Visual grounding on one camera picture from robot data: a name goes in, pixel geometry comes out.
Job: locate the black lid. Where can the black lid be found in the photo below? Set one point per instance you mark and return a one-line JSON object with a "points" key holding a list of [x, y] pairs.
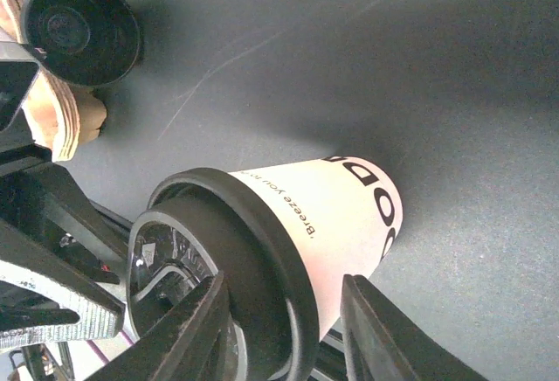
{"points": [[202, 222]]}

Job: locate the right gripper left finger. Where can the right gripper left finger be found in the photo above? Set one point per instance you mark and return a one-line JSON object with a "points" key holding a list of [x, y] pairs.
{"points": [[189, 343]]}

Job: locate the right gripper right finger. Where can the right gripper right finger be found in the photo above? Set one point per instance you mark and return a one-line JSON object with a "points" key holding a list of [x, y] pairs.
{"points": [[382, 343]]}

